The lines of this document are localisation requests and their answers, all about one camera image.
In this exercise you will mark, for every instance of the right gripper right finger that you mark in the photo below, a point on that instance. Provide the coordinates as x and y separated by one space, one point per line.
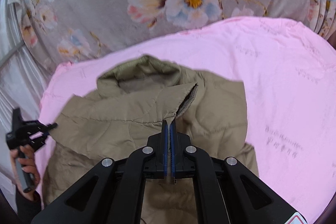
225 190

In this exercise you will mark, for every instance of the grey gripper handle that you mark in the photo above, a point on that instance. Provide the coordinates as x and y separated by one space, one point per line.
26 179

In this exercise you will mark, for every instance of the pink bed sheet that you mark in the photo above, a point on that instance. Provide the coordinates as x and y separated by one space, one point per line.
289 76

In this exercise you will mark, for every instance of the olive quilted jacket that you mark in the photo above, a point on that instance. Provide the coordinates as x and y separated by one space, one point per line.
129 105

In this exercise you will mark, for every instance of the person left hand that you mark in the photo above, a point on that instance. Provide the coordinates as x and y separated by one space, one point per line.
30 167

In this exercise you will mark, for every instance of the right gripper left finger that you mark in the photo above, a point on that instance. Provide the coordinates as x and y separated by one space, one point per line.
112 191

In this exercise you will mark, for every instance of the white satin curtain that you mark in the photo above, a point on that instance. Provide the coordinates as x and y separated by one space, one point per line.
22 84

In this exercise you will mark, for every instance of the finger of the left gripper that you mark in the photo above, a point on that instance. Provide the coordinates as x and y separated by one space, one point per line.
49 127

